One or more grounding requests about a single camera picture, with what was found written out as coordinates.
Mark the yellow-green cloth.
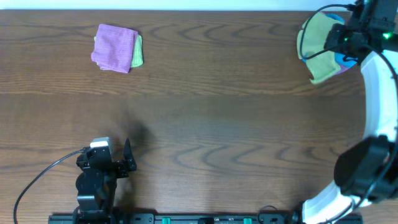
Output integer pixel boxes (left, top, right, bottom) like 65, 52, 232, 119
297, 12, 341, 85

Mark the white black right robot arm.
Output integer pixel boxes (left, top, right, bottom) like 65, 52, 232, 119
285, 0, 397, 223

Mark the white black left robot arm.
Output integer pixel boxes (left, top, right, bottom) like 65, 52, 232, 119
73, 137, 137, 223

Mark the blue cloth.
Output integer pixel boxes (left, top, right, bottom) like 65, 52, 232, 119
301, 12, 358, 68

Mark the crumpled purple cloth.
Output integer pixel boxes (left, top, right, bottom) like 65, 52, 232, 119
320, 11, 352, 75

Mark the folded light green cloth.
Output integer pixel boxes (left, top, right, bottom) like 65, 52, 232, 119
95, 34, 144, 73

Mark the folded purple cloth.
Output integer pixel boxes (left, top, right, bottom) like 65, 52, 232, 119
91, 24, 138, 73

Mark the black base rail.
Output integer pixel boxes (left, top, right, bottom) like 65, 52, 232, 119
48, 212, 364, 224

